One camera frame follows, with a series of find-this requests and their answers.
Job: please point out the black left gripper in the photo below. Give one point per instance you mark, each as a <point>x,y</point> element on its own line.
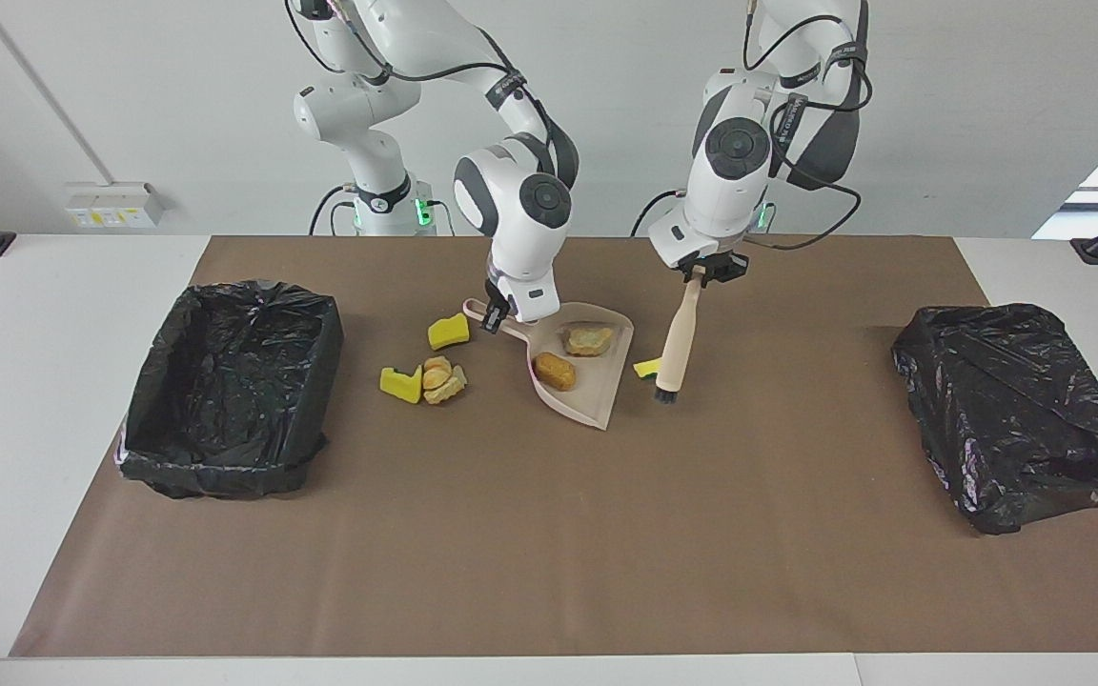
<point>725,262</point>

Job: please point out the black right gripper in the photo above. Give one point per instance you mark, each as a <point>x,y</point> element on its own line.
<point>498,289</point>

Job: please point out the plain yellow sponge piece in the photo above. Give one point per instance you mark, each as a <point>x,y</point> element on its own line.
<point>448,332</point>

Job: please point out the beige hand brush black bristles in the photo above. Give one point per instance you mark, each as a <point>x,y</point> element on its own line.
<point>678,333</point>

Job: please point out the brown cork chunk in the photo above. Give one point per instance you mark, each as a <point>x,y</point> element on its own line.
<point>555,372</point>

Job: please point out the pale paper ball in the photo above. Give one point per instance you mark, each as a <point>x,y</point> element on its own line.
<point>452,389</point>

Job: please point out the pale ridged foam chunk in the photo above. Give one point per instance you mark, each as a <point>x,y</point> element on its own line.
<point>589,340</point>

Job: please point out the yellow sponge wedge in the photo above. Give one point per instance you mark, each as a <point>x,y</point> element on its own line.
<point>646,369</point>

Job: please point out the yellow sponge piece green backing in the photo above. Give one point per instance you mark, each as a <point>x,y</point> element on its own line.
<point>400,385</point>

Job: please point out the beige plastic dustpan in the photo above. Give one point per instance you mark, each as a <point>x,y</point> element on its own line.
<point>597,391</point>

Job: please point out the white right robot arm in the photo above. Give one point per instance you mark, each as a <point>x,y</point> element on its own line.
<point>520,219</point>

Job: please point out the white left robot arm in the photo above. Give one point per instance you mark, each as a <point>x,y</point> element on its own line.
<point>730,162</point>

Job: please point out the open bin with black bag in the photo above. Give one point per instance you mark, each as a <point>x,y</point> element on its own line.
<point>234,381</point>

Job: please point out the bin covered by black bag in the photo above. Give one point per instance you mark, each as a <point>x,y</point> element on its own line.
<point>1006,410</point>

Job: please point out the brown table mat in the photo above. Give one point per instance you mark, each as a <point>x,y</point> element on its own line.
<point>549,591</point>

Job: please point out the white wall socket box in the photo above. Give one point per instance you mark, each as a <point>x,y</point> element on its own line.
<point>111,205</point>

